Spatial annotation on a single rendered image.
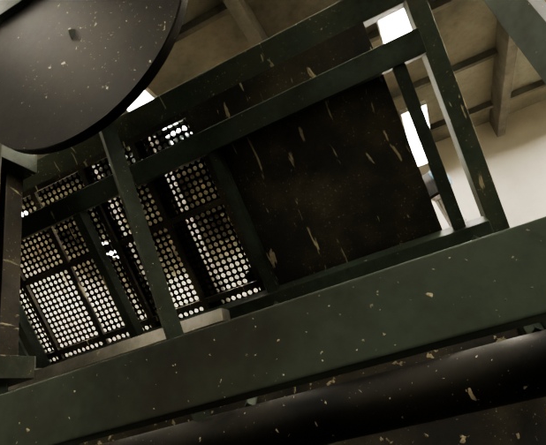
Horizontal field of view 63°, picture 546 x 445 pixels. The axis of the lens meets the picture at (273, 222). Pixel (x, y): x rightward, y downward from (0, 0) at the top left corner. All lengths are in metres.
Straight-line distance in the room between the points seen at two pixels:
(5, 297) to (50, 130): 0.61
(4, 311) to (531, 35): 1.57
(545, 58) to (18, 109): 1.34
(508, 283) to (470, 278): 0.03
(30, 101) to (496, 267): 1.33
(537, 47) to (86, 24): 1.22
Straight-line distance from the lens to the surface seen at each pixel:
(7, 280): 1.73
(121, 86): 1.27
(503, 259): 0.50
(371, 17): 1.67
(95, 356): 1.67
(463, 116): 1.60
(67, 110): 1.37
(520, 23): 0.73
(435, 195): 2.36
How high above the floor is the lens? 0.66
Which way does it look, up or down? 24 degrees up
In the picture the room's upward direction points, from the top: 13 degrees counter-clockwise
